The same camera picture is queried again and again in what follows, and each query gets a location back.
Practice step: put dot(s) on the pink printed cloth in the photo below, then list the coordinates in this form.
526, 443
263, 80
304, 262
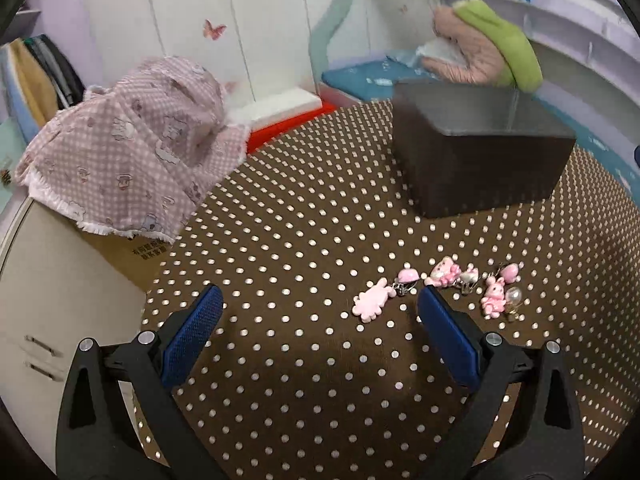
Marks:
130, 150

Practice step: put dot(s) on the white wardrobe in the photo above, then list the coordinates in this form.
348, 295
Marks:
270, 25

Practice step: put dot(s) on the red and white box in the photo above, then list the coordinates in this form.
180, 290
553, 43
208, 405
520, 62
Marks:
280, 132

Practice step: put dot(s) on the red butterfly sticker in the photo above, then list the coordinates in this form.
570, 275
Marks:
214, 29

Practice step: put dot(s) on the white and teal cabinet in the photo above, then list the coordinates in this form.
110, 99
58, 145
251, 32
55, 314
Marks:
50, 285

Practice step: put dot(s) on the cardboard box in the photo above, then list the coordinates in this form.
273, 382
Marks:
125, 260

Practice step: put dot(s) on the flat white box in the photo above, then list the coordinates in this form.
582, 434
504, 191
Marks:
280, 107

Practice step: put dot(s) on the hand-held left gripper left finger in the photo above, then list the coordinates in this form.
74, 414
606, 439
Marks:
192, 335

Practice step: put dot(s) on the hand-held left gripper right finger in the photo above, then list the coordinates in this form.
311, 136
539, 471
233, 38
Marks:
450, 335

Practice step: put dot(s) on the light teal bunk bed frame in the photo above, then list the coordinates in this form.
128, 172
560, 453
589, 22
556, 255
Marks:
335, 10

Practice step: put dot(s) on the dark grey storage box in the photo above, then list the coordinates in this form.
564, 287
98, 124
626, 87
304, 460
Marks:
480, 175

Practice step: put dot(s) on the brown polka-dot tablecloth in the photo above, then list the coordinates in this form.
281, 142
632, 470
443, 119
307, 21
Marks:
310, 240

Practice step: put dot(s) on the pinecone drawer ornament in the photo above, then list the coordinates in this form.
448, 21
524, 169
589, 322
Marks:
6, 177

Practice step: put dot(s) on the pink quilt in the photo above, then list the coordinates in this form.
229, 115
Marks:
470, 45

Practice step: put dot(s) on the row of hanging clothes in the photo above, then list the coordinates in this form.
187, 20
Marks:
30, 75

